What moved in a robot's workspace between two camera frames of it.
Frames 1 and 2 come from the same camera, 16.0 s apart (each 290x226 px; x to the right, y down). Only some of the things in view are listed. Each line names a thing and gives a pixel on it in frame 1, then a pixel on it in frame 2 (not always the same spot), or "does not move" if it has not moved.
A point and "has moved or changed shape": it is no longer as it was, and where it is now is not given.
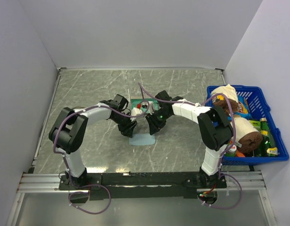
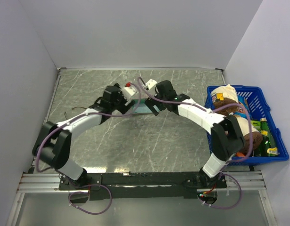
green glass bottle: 268,140 does not move
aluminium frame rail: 249,181 does not move
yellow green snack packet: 274,150 does not move
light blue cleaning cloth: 142,139 has moved or changed shape
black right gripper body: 157,115 -> 151,102
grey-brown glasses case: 144,104 does not move
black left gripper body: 121,119 -> 119,104
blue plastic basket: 257,107 does not move
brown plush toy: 223,103 does not move
